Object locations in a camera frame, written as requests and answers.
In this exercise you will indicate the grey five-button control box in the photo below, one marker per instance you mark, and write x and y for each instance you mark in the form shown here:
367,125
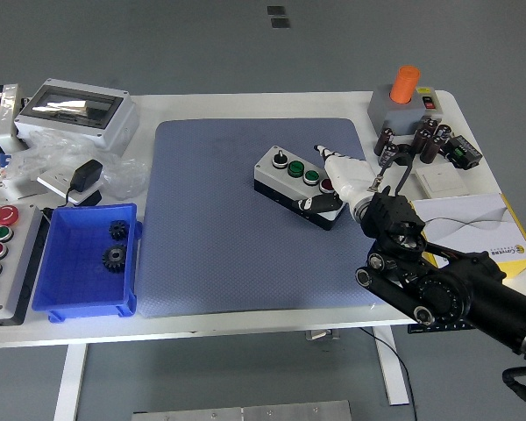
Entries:
22,263

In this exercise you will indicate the dark floor plate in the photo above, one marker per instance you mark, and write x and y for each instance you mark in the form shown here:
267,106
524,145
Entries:
280,23
275,10

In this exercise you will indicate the white table leg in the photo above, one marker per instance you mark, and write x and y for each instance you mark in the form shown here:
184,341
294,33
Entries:
392,368
70,381

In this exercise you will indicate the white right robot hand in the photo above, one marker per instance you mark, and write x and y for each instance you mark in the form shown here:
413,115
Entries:
348,173

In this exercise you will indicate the large black gear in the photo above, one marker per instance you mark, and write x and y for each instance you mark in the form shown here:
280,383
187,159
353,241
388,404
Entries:
114,259

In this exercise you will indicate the small black gear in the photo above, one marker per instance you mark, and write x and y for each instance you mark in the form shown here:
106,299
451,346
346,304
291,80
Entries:
118,230

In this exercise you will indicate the grey metal plate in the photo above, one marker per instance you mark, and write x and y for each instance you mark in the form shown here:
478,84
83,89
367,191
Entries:
245,412

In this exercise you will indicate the grey switch box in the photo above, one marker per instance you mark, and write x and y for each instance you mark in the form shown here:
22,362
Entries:
399,116

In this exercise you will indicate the grey enclosure with clear window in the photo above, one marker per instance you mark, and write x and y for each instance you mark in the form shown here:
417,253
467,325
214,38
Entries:
114,127

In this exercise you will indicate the dark brown capacitor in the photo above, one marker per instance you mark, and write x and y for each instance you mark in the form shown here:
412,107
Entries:
431,150
442,133
384,141
421,139
389,154
429,124

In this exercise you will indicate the grey four-button control box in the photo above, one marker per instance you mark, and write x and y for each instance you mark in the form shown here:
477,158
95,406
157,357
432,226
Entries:
285,186

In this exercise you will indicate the clear plastic bag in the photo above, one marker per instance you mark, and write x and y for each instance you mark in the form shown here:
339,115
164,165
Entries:
127,175

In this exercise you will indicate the white wall switch plate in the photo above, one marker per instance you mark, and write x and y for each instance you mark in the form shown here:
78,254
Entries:
442,180

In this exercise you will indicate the grey-blue textured mat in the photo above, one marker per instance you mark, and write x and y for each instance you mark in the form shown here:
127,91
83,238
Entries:
228,245

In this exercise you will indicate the silver and black device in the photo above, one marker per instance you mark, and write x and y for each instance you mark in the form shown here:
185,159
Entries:
6,118

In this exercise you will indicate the orange cylinder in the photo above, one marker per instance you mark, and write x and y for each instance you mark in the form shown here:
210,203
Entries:
404,85

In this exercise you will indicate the metal table bracket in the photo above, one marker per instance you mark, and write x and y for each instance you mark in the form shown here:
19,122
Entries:
322,335

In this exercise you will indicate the white socket panel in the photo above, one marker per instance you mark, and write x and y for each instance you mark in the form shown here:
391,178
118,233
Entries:
54,180

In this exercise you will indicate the black power adapter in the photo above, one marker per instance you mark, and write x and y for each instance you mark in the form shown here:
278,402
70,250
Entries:
85,175

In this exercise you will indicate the blue plastic bin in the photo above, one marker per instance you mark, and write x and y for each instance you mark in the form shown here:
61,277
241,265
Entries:
79,280

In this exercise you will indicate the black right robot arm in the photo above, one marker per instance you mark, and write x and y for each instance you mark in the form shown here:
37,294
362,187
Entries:
447,289

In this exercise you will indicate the black table control panel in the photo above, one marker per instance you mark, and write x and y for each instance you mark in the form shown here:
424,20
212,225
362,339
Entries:
414,329

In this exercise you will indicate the black module with green terminal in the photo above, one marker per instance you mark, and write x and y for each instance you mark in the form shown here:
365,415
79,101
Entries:
462,152

